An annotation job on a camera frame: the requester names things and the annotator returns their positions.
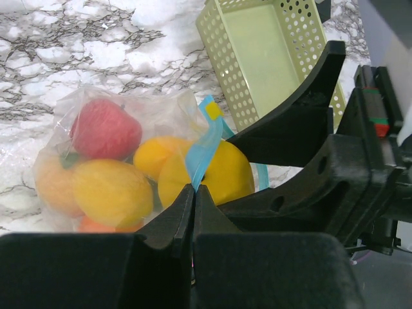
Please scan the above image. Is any green perforated plastic basket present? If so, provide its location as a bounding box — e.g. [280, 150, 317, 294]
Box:
[196, 1, 346, 131]

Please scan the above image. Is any red toy apple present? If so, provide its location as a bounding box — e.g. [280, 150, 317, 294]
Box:
[70, 98, 142, 160]

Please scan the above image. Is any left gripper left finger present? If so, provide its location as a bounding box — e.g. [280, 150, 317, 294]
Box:
[1, 185, 195, 308]

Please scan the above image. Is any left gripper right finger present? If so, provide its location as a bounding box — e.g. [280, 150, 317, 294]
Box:
[192, 186, 364, 308]

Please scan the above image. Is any yellow toy lemon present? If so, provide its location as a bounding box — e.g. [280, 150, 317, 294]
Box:
[73, 159, 154, 228]
[158, 140, 255, 209]

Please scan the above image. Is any orange yellow toy mango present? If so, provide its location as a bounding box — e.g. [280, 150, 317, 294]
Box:
[133, 136, 192, 182]

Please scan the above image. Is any clear zip top bag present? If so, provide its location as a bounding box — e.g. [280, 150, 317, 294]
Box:
[35, 86, 268, 232]

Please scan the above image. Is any orange toy orange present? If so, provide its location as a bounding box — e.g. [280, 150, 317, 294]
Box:
[77, 216, 144, 233]

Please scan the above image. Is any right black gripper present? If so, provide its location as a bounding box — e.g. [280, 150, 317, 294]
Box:
[219, 41, 411, 256]

